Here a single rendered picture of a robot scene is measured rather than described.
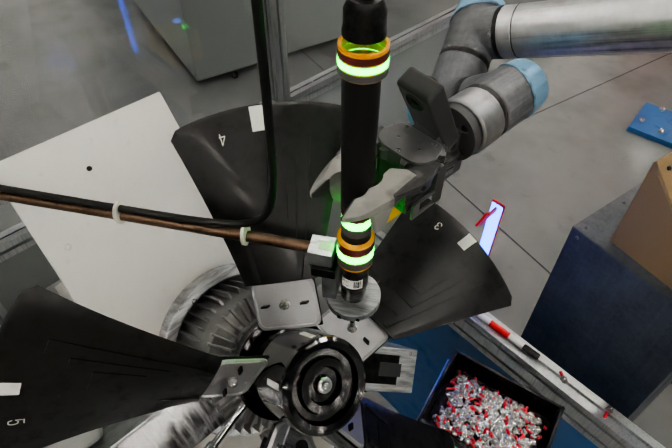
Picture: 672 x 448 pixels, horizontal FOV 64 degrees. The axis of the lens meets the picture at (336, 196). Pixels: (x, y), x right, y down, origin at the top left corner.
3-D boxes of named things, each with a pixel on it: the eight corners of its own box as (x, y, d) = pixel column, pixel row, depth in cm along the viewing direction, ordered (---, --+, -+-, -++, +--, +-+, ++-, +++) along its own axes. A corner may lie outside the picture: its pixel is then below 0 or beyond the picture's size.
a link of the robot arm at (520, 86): (508, 113, 77) (562, 105, 70) (461, 146, 72) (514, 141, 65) (491, 61, 75) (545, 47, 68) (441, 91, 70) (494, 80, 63)
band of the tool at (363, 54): (332, 84, 45) (332, 53, 42) (343, 57, 48) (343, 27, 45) (383, 90, 44) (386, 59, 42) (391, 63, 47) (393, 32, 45)
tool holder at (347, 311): (305, 313, 68) (302, 266, 61) (318, 269, 73) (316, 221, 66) (375, 326, 67) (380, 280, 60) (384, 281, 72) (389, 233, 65)
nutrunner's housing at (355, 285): (335, 318, 70) (335, -34, 38) (341, 294, 73) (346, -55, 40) (364, 324, 70) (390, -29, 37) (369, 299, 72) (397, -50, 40)
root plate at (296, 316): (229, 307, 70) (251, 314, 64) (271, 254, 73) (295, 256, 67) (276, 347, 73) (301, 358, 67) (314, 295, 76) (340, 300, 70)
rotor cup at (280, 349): (210, 380, 70) (249, 408, 59) (278, 291, 76) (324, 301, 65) (286, 438, 75) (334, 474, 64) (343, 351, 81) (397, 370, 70)
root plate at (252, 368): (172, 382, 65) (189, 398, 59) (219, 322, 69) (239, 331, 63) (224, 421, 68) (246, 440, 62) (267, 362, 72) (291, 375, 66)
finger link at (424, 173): (405, 213, 53) (448, 166, 58) (407, 202, 52) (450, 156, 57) (367, 193, 55) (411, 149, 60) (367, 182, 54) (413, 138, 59)
